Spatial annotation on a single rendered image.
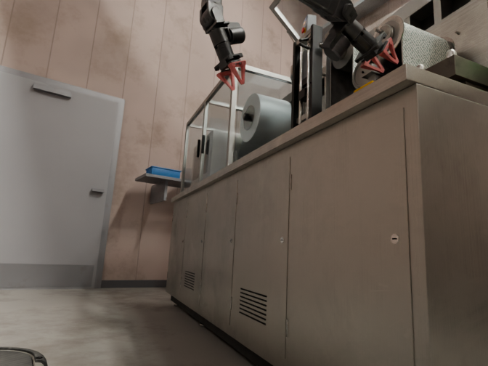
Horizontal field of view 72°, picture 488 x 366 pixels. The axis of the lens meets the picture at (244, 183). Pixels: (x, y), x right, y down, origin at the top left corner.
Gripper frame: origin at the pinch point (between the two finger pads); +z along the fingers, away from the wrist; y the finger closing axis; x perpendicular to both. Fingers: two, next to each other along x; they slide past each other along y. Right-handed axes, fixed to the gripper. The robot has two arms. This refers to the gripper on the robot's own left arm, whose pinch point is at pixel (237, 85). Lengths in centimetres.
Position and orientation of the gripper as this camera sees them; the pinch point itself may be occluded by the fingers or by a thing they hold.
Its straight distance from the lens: 124.1
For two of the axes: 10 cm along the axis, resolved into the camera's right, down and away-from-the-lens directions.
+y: -5.5, 1.3, 8.2
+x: -7.5, 3.5, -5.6
